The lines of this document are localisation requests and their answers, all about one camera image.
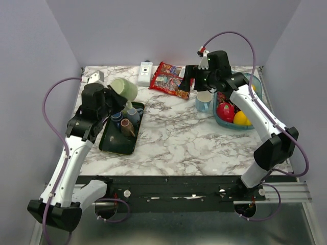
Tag light blue mug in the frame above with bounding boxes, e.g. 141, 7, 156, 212
195, 91, 213, 112

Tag aluminium rail frame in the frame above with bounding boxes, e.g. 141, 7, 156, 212
42, 176, 316, 244

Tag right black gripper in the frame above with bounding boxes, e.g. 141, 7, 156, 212
177, 65, 218, 92

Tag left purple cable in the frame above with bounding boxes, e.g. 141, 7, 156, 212
41, 77, 131, 245

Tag dark blue mug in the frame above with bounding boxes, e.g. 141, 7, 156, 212
110, 112, 124, 129

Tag red dragon fruit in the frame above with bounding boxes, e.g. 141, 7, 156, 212
216, 102, 235, 123

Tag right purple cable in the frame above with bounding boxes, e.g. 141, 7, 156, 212
204, 31, 310, 222

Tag purple cable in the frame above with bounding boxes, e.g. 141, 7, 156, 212
41, 77, 131, 245
204, 31, 310, 222

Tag light green mug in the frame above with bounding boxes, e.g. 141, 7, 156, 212
109, 78, 138, 113

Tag dark green tray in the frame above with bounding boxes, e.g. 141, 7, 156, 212
99, 113, 143, 155

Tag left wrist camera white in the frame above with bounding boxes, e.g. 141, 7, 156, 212
87, 70, 106, 86

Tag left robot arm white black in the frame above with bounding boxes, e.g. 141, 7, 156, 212
27, 83, 127, 232

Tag purple grapes in bowl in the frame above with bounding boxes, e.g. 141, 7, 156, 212
217, 92, 229, 104

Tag yellow lemon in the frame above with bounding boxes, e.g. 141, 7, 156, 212
233, 111, 252, 126

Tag brown striped mug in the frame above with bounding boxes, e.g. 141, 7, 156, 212
120, 118, 135, 137

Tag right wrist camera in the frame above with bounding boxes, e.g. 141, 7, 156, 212
197, 46, 209, 70

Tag grey blue mug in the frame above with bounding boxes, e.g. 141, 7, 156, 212
127, 107, 144, 125

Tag white power strip box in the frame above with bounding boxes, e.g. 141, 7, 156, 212
137, 61, 153, 87

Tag red snack bag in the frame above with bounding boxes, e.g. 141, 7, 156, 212
149, 62, 190, 100

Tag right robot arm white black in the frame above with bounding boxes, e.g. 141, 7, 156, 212
179, 51, 299, 200

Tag teal plastic fruit bowl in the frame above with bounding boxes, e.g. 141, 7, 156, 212
213, 75, 263, 131

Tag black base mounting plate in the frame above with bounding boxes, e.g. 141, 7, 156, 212
77, 176, 265, 213

